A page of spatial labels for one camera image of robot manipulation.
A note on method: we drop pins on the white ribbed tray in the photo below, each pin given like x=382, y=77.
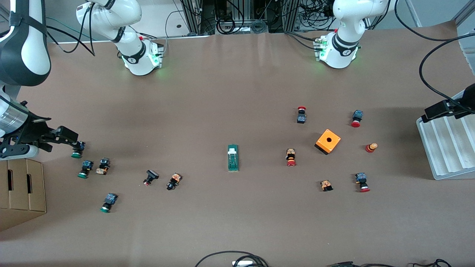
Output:
x=449, y=148

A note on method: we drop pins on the black orange push button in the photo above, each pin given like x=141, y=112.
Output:
x=175, y=180

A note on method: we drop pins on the brown cardboard box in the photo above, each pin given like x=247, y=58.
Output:
x=22, y=193

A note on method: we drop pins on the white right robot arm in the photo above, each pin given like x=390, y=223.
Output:
x=29, y=55

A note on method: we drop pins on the small red yellow knob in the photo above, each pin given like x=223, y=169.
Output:
x=371, y=148

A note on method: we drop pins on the orange push button enclosure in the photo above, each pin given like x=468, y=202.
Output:
x=334, y=142

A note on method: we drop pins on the green terminal block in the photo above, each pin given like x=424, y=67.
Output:
x=233, y=163

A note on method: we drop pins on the red push button blue body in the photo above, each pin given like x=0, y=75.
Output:
x=357, y=115
x=360, y=178

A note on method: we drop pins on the red emergency stop orange body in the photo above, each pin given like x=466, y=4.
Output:
x=290, y=154

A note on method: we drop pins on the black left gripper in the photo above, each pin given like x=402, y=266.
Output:
x=468, y=97

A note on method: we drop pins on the green push button blue body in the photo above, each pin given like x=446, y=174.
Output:
x=77, y=154
x=110, y=199
x=87, y=165

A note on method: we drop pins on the red push button black body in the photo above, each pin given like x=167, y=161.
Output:
x=301, y=118

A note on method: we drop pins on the orange black contact block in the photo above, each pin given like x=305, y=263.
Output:
x=326, y=184

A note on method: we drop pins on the black push button red tip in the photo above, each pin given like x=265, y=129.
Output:
x=152, y=174

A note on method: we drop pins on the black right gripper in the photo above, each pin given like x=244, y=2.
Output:
x=30, y=130

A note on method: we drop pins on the aluminium frame post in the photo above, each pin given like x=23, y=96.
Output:
x=465, y=13

